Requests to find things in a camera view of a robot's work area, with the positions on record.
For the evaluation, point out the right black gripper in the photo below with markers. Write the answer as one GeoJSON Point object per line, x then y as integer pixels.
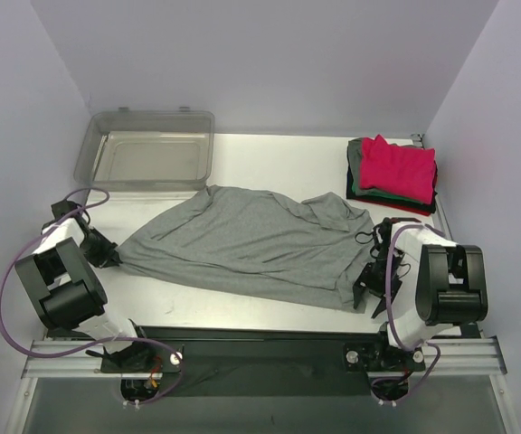
{"type": "Point", "coordinates": [375, 280]}

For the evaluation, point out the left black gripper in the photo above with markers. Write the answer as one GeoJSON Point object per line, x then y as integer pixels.
{"type": "Point", "coordinates": [102, 252]}

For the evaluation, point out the grey t-shirt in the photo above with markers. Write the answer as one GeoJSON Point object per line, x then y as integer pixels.
{"type": "Point", "coordinates": [256, 243]}
{"type": "Point", "coordinates": [354, 159]}

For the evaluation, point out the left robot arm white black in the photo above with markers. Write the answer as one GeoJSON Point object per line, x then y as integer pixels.
{"type": "Point", "coordinates": [66, 293]}

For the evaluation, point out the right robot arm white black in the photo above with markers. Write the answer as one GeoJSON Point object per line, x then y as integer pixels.
{"type": "Point", "coordinates": [425, 283]}

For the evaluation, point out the folded grey t-shirt in stack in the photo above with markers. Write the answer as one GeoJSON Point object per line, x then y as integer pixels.
{"type": "Point", "coordinates": [354, 159]}

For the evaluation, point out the clear plastic bin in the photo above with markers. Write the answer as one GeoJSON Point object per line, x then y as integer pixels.
{"type": "Point", "coordinates": [147, 150]}

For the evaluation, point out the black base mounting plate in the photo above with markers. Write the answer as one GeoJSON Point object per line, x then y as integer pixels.
{"type": "Point", "coordinates": [201, 362]}

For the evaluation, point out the folded magenta t-shirt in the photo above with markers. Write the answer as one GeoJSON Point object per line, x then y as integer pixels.
{"type": "Point", "coordinates": [400, 170]}

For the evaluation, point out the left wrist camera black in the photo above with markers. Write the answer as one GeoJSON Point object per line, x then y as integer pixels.
{"type": "Point", "coordinates": [64, 207]}

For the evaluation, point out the aluminium frame rail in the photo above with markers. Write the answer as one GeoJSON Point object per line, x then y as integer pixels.
{"type": "Point", "coordinates": [466, 356]}

